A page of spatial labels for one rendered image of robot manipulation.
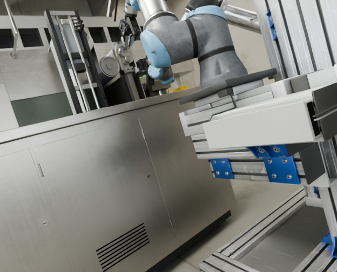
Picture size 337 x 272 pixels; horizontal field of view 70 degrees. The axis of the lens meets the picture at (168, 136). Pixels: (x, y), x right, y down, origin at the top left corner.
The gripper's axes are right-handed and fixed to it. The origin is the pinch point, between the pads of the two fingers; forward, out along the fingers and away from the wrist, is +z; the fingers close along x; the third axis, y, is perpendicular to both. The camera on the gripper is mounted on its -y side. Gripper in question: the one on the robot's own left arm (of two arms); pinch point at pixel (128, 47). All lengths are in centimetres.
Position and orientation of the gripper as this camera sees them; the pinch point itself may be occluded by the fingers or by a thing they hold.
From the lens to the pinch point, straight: 161.8
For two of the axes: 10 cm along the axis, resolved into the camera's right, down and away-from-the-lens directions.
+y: -5.9, -6.5, 4.7
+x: -7.7, 2.8, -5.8
